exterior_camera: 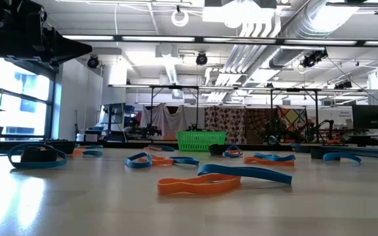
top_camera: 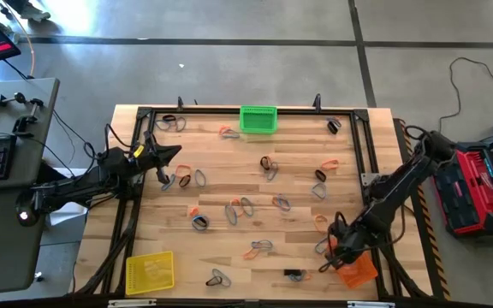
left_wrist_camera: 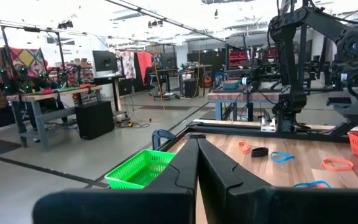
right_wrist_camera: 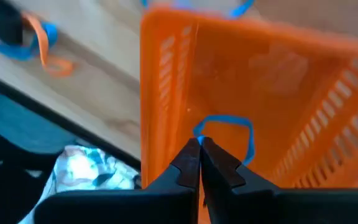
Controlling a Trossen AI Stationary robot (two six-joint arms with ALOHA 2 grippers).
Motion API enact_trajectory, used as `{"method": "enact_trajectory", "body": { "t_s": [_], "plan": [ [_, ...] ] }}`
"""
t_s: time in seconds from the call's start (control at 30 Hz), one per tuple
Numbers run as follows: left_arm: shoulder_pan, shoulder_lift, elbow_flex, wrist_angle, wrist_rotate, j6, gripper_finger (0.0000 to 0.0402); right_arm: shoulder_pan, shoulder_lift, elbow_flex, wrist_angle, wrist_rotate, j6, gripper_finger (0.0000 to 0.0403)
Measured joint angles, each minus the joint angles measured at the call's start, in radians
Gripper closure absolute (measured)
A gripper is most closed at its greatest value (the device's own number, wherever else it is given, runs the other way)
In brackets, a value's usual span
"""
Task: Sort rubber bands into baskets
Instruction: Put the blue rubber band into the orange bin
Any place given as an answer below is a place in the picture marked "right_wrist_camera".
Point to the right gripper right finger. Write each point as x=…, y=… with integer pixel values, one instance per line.
x=291, y=205

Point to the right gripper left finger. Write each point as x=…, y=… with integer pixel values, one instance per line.
x=120, y=205

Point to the blue rubber band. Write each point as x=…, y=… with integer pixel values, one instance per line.
x=225, y=118
x=239, y=12

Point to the orange rubber band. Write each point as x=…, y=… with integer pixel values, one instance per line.
x=44, y=46

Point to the black rubber band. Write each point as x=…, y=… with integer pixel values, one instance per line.
x=2, y=21

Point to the white crumpled plastic bag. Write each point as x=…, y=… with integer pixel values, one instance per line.
x=82, y=168

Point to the orange plastic basket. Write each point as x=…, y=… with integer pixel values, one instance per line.
x=228, y=77

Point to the blue and orange band right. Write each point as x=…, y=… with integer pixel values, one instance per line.
x=51, y=32

